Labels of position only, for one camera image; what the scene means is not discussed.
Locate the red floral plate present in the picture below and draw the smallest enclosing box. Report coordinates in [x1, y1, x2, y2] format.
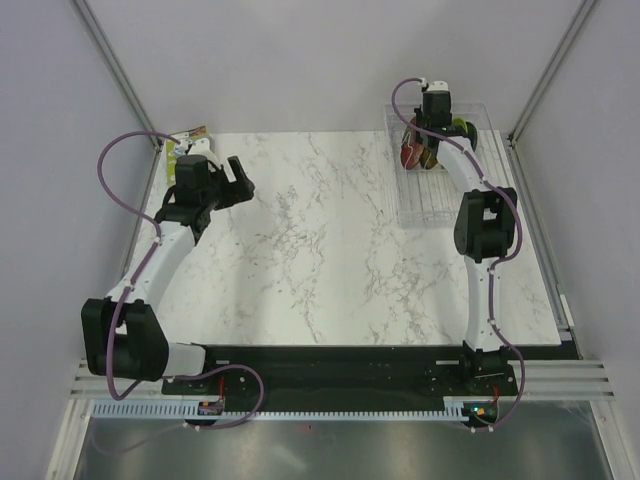
[400, 126, 424, 171]

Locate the yellow patterned plate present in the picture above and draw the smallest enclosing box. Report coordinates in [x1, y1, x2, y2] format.
[420, 142, 439, 170]

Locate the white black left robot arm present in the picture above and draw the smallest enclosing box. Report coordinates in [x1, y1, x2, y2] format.
[81, 153, 255, 393]

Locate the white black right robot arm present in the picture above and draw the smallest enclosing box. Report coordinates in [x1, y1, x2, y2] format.
[415, 82, 518, 394]

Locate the lime green plate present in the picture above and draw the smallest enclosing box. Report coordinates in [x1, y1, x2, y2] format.
[452, 118, 469, 136]

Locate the dark green plate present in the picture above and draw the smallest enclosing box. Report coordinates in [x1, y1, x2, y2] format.
[464, 121, 478, 151]

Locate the green box with wooden base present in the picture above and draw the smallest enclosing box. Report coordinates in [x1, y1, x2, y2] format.
[164, 126, 215, 186]

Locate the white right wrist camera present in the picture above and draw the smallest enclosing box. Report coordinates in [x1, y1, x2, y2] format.
[421, 81, 450, 93]

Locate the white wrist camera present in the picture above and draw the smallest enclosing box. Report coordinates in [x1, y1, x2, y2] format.
[421, 81, 450, 93]
[179, 138, 216, 161]

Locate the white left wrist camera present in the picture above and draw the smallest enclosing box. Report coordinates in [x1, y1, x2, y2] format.
[179, 138, 216, 161]

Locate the white wire dish rack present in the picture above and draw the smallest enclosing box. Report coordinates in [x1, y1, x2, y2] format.
[382, 102, 512, 229]

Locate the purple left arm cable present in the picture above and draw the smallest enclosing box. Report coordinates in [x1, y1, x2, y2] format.
[96, 130, 174, 401]

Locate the aluminium frame post right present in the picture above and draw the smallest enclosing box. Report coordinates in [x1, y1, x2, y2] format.
[507, 0, 600, 144]

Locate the aluminium frame post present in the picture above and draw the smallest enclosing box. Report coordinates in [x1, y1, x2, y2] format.
[507, 0, 600, 144]
[69, 0, 155, 131]

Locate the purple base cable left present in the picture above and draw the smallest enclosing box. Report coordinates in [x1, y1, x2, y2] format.
[174, 363, 266, 434]

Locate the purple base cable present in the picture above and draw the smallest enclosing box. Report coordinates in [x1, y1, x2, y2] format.
[462, 344, 526, 435]
[174, 363, 266, 434]

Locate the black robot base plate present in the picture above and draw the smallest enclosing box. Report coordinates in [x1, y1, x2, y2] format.
[159, 343, 521, 416]

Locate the aluminium frame post left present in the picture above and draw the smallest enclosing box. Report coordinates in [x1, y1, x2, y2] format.
[69, 0, 155, 131]

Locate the white slotted cable duct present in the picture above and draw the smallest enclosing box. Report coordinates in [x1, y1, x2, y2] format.
[90, 394, 497, 422]

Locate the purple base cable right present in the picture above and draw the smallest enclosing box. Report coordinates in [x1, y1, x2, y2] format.
[462, 344, 526, 435]

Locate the aluminium rail front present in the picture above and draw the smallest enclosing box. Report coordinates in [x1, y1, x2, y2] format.
[70, 359, 613, 400]

